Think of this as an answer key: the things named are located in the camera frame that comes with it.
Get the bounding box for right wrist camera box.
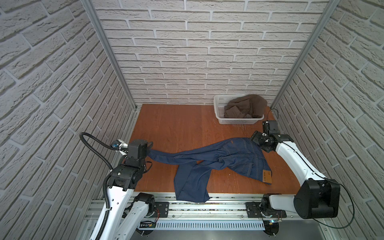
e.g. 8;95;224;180
262;120;280;136

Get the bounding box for right thin black cable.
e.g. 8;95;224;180
266;107;355;230

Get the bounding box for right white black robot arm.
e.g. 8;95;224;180
251;120;341;219

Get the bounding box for blue denim jeans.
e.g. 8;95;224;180
148;138;272;203

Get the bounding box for brown trousers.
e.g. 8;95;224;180
224;95;268;119

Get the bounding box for aluminium mounting rail frame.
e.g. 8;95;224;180
74;191;340;240

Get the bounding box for left aluminium corner post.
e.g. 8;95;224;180
82;0;138;111

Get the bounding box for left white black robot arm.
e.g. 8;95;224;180
90;140;155;240

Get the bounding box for aluminium corner post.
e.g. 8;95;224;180
82;0;138;111
271;0;340;108

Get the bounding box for right aluminium corner post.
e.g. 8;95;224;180
271;0;340;108

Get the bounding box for white plastic laundry basket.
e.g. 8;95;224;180
214;94;268;125

